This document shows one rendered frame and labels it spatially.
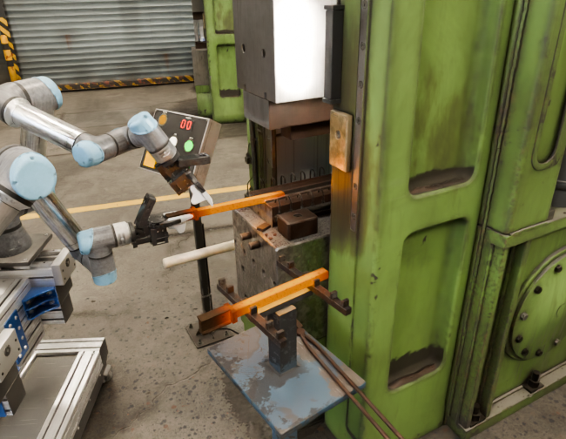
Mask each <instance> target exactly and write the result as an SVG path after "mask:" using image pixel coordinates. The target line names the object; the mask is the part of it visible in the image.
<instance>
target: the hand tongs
mask: <svg viewBox="0 0 566 439"><path fill-rule="evenodd" d="M296 331H297V336H300V337H301V339H302V340H303V342H304V344H305V345H306V347H307V349H308V350H309V351H310V353H311V354H312V355H313V356H314V358H315V359H316V360H317V361H318V362H319V363H320V365H321V366H322V367H323V368H324V369H325V370H326V371H327V372H328V373H329V374H330V376H331V377H332V378H333V379H334V380H335V382H336V383H337V384H338V385H339V386H340V387H341V389H342V390H343V391H344V392H345V393H346V394H347V396H348V397H349V398H350V399H351V400H352V402H353V403H354V404H355V405H356V406H357V407H358V409H359V410H360V411H361V412H362V413H363V415H364V416H365V417H366V418H367V419H368V420H369V421H370V422H371V423H372V424H373V425H374V427H375V428H376V429H377V430H378V431H379V432H380V434H381V435H382V436H383V437H384V438H385V439H391V438H390V437H389V436H388V435H387V434H386V432H385V431H384V430H383V429H382V428H381V427H380V425H379V424H378V423H377V422H376V421H375V420H374V418H373V417H372V416H371V415H370V414H369V413H368V412H367V411H366V410H365V409H364V408H363V407H362V406H361V405H360V403H359V402H358V401H357V400H356V399H355V398H354V396H353V395H352V394H351V393H350V392H349V391H348V389H347V388H346V387H345V386H344V385H343V384H342V382H341V381H340V380H339V379H338V378H337V377H336V375H335V374H334V373H333V372H332V371H331V370H330V368H329V367H328V366H327V365H326V364H325V363H324V361H323V360H321V358H320V357H319V356H318V355H317V354H316V353H315V352H314V351H313V349H312V348H311V347H310V345H309V344H308V342H307V340H309V341H310V342H311V343H312V344H313V345H314V346H315V347H316V348H317V349H319V351H320V352H321V353H322V354H323V355H324V356H325V357H326V358H327V359H328V360H329V361H330V362H331V364H332V365H333V366H334V367H335V368H336V369H337V370H338V371H339V373H340V374H341V375H342V376H343V377H344V378H345V379H346V380H347V382H348V383H349V384H350V385H351V386H352V387H353V388H354V390H355V391H356V392H357V393H358V394H359V395H360V396H361V397H362V399H363V400H364V401H365V402H366V403H367V404H368V405H369V407H370V408H371V409H372V410H373V411H374V412H375V413H376V414H377V416H379V417H380V419H381V420H382V421H384V423H385V424H386V425H387V426H388V427H389V428H390V429H391V430H392V431H393V433H394V434H395V435H396V436H397V437H398V438H399V439H405V438H404V437H403V436H402V435H401V434H400V432H399V431H398V430H397V429H396V428H395V427H394V426H393V425H392V424H391V422H390V421H389V420H388V419H387V418H386V417H385V416H384V415H383V414H382V413H381V412H380V411H379V410H378V409H377V408H376V407H375V406H374V405H373V403H372V402H371V401H370V400H369V399H368V398H367V397H366V396H365V395H364V393H363V392H362V391H361V390H360V389H359V388H358V387H357V386H356V385H355V384H354V382H353V381H352V380H351V379H350V378H349V377H348V376H347V375H346V373H345V372H344V371H343V370H342V369H341V368H340V367H339V366H338V365H337V364H336V362H335V361H334V360H333V359H332V358H331V357H330V356H329V355H328V354H327V352H326V351H325V350H324V349H323V348H322V347H321V346H320V345H319V344H318V343H317V342H316V341H314V340H313V339H312V338H311V337H309V336H308V335H307V334H305V329H304V328H303V326H302V324H301V323H300V322H299V321H298V320H297V319H296ZM306 339H307V340H306Z"/></svg>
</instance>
